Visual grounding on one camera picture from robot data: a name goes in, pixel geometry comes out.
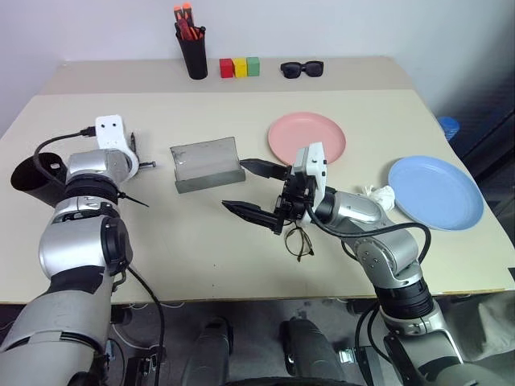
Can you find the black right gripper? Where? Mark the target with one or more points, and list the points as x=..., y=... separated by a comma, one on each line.
x=295, y=195

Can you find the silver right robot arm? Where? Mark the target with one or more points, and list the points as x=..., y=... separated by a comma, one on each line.
x=386, y=249

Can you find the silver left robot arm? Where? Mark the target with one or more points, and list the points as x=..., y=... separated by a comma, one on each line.
x=76, y=241

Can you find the grey open glasses case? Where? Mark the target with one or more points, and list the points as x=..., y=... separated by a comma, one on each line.
x=209, y=163

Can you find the wide black cup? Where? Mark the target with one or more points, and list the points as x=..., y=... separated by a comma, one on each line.
x=34, y=185

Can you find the dark carbon pattern case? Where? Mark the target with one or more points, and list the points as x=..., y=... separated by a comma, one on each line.
x=487, y=132

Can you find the black zip tie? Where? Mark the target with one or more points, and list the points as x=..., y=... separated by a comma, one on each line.
x=134, y=200

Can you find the thin framed eyeglasses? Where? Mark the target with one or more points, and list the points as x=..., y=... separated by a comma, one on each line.
x=286, y=241

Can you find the pink plate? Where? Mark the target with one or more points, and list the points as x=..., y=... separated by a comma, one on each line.
x=297, y=132

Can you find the tall black pen holder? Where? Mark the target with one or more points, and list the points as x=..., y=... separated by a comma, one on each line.
x=194, y=56

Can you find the red wooden block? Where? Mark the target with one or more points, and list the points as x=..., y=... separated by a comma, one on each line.
x=226, y=67

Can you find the white crumpled tissue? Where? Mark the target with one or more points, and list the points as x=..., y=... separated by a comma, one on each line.
x=380, y=195

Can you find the red marker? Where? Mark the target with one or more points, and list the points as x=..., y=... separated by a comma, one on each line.
x=184, y=30
x=195, y=34

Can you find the yellow wooden block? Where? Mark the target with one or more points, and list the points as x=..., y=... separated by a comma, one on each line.
x=240, y=67

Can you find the green wooden block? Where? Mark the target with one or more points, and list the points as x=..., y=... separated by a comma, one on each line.
x=253, y=66

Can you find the black sunglasses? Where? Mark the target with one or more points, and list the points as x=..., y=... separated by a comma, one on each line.
x=301, y=69

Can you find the orange capped marker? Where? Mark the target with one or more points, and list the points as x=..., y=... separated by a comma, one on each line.
x=186, y=10
x=177, y=12

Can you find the dark rounded robot leg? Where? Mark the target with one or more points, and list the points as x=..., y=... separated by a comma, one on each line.
x=211, y=354
x=310, y=354

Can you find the blue plate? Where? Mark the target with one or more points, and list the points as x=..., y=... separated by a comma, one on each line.
x=434, y=193

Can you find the blue round lid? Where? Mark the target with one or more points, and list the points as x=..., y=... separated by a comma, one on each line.
x=448, y=126

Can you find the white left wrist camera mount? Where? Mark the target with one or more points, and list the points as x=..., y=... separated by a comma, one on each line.
x=109, y=132

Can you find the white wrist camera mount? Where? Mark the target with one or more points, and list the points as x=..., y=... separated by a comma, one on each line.
x=109, y=132
x=314, y=161

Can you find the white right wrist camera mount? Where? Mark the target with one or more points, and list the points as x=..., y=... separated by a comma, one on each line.
x=314, y=161

